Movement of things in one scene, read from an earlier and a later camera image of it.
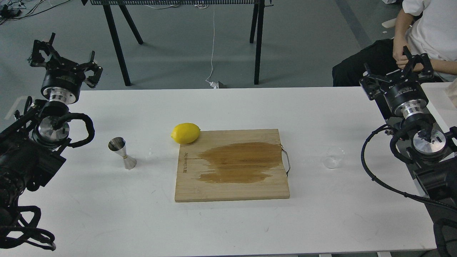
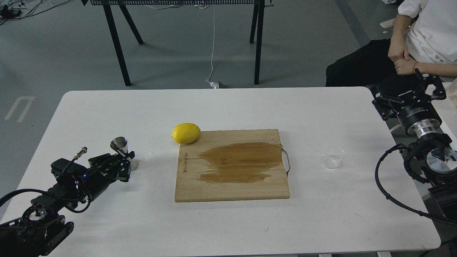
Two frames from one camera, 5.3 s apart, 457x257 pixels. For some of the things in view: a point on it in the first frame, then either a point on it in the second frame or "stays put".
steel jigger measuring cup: (119, 144) stays put
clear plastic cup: (334, 155) stays put
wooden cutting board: (236, 164) stays put
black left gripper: (63, 81) -> (90, 183)
